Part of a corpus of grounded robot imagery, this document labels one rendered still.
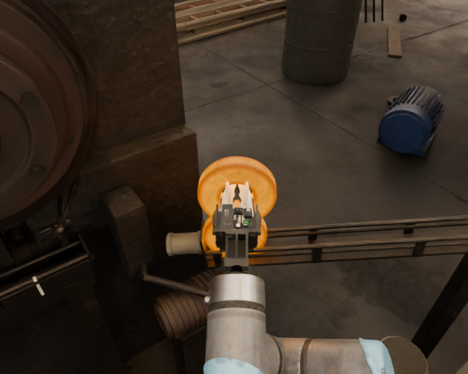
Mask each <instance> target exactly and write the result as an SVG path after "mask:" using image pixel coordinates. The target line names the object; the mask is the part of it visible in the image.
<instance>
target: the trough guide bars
mask: <svg viewBox="0 0 468 374"><path fill-rule="evenodd" d="M455 220H464V221H455ZM444 221H453V222H444ZM433 222H441V223H433ZM416 223H419V224H416ZM398 224H405V225H398ZM387 225H396V226H387ZM364 226H373V227H364ZM446 226H468V215H461V216H449V217H428V218H413V219H405V220H383V221H371V222H360V223H338V224H326V225H312V226H293V227H281V228H270V229H267V233H270V234H267V238H273V237H295V236H308V239H309V240H316V238H317V235H319V234H342V233H354V232H376V231H388V230H400V229H403V233H404V234H412V232H413V229H422V228H434V227H446ZM353 227H362V228H353ZM341 228H350V229H341ZM319 229H327V230H319ZM307 230H308V231H307ZM296 231H304V232H296ZM273 232H282V233H273ZM446 240H451V241H446ZM433 241H438V242H433ZM398 243H402V244H398ZM386 244H390V245H386ZM373 245H378V246H373ZM460 245H468V234H460V235H447V236H435V237H412V238H400V239H388V240H364V241H352V242H340V243H317V244H305V245H292V246H269V247H257V248H254V250H253V252H258V253H253V252H248V258H252V257H276V256H289V255H312V263H321V259H322V254H325V253H338V252H362V251H374V250H387V249H411V248H414V251H413V253H412V254H413V256H412V257H422V255H423V251H424V249H425V247H436V246H460ZM349 246H354V247H349ZM337 247H342V248H337ZM325 248H329V249H325ZM301 249H306V250H301ZM289 250H293V251H289ZM277 251H281V252H277ZM205 255H209V256H206V259H207V260H214V263H215V268H216V269H217V268H219V267H221V258H222V252H220V250H209V251H205Z"/></svg>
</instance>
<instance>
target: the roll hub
mask: <svg viewBox="0 0 468 374"><path fill-rule="evenodd" d="M29 92H33V93H34V94H35V95H37V96H38V97H39V98H40V100H39V106H38V108H33V109H30V110H28V109H27V108H26V107H25V106H23V105H22V104H21V103H20V102H21V98H22V94H26V93H29ZM57 146H58V133H57V128H56V122H55V119H54V116H53V113H52V111H51V108H50V106H49V105H48V103H47V101H46V100H45V98H44V97H43V95H42V94H41V92H40V90H39V89H38V88H37V86H36V85H35V83H34V82H33V80H32V79H31V78H30V77H29V76H28V75H27V74H26V73H25V72H24V71H23V70H22V69H21V68H20V67H19V66H18V65H16V64H15V63H14V62H12V61H11V60H10V59H8V58H7V57H6V56H4V55H2V54H0V214H3V213H5V212H6V211H9V210H10V209H12V208H14V207H15V206H17V205H18V204H20V203H21V202H23V201H24V200H26V199H27V198H28V197H29V196H31V195H32V193H34V192H35V190H37V189H38V187H40V185H41V184H42V183H43V181H44V180H45V178H46V177H47V175H48V174H49V172H50V170H51V168H52V166H53V163H54V160H55V157H56V152H57ZM38 165H41V166H42V167H44V168H46V169H47V174H46V176H45V178H42V179H40V180H35V179H34V178H32V177H31V176H30V170H31V168H32V167H35V166H38Z"/></svg>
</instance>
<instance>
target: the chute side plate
mask: <svg viewBox="0 0 468 374"><path fill-rule="evenodd" d="M85 278H88V279H89V281H90V283H91V284H93V283H96V282H97V280H96V278H95V276H94V273H93V270H92V268H91V265H90V263H89V261H88V259H87V260H84V261H82V262H80V263H78V264H76V265H73V266H71V267H68V268H67V269H64V270H62V271H60V272H57V273H56V274H54V275H51V276H49V277H47V278H45V279H42V280H40V281H38V282H36V283H33V284H31V285H29V286H26V287H25V288H23V289H20V290H19V291H17V292H14V293H12V294H10V295H7V296H5V297H3V298H0V301H1V303H0V329H3V328H5V327H6V326H8V325H10V324H12V323H13V322H15V321H17V320H19V319H21V318H24V317H26V316H28V315H30V314H32V313H34V312H36V311H38V310H40V309H42V308H44V307H46V306H48V305H50V304H53V303H55V302H57V301H59V300H61V299H63V298H65V297H67V296H66V294H65V293H64V291H63V289H64V288H66V287H68V286H70V285H72V284H74V283H77V282H79V281H81V280H83V279H85ZM37 284H39V285H40V287H41V288H42V291H43V292H44V295H41V293H40V291H39V290H38V288H37V286H36V285H37ZM2 304H3V306H2Z"/></svg>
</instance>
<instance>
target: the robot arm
mask: <svg viewBox="0 0 468 374"><path fill-rule="evenodd" d="M236 189H237V184H233V185H229V183H228V182H227V183H226V188H225V190H224V193H223V194H222V196H221V202H220V203H219V205H218V204H216V210H215V211H214V213H213V216H212V226H213V230H212V235H215V238H216V242H215V245H216V246H217V248H220V252H222V258H221V267H219V268H217V269H216V270H215V277H214V278H212V279H211V280H210V282H209V297H205V298H204V302H205V303H208V313H207V340H206V355H205V365H204V374H394V368H393V365H392V362H391V358H390V355H389V352H388V350H387V348H386V346H385V345H384V344H383V343H382V342H380V341H376V340H364V339H362V338H359V339H315V338H277V337H275V336H273V335H270V334H267V333H266V318H265V291H264V281H263V280H262V279H261V278H259V277H258V270H257V269H255V268H254V267H251V266H249V265H248V252H253V250H254V248H257V245H258V236H259V235H261V214H260V212H259V210H258V205H255V204H254V202H253V196H252V194H251V193H250V190H249V186H248V182H246V184H245V186H244V185H241V184H238V192H239V201H240V203H241V204H240V206H239V208H235V206H234V204H233V203H234V201H235V192H236Z"/></svg>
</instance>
